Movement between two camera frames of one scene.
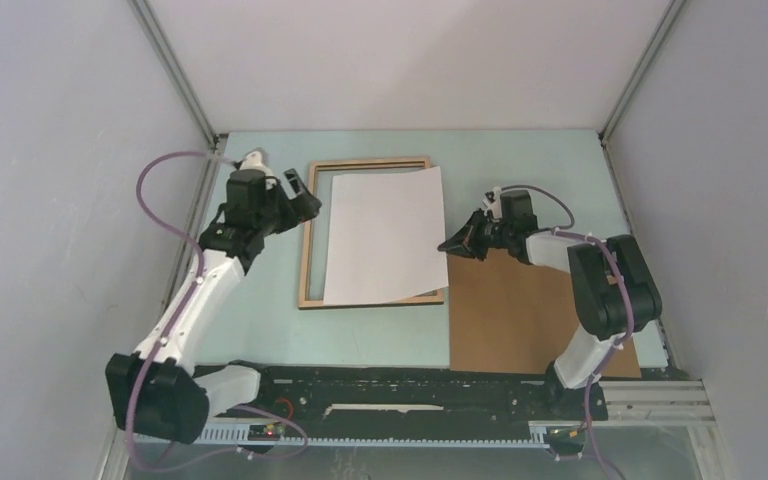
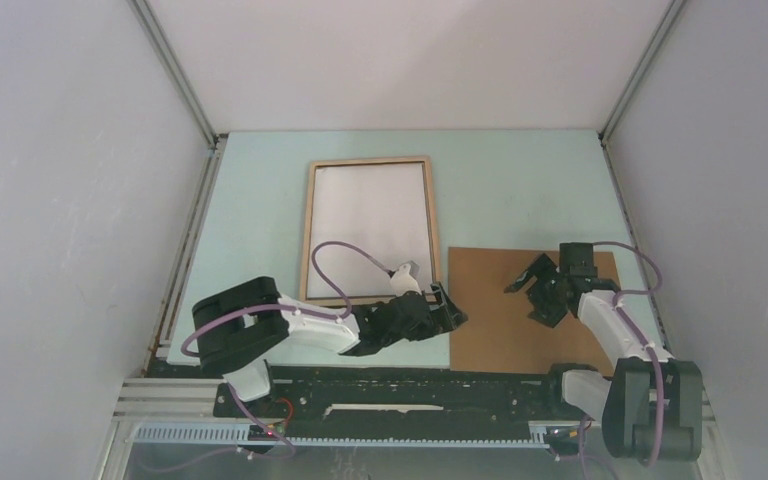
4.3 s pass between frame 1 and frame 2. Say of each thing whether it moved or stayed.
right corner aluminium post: stayed
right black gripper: moved
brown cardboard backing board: stayed
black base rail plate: stayed
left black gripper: moved
